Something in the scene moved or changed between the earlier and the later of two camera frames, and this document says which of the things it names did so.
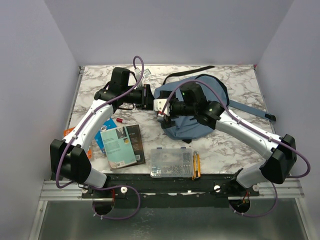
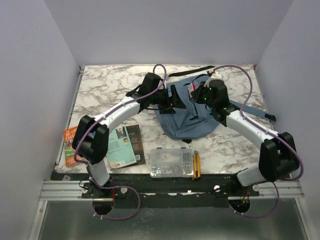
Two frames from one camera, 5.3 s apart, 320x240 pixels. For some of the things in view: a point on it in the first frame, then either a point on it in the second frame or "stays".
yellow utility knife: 196,163 stays
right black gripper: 167,123 to 198,93
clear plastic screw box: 171,163 stays
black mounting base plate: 167,191 stays
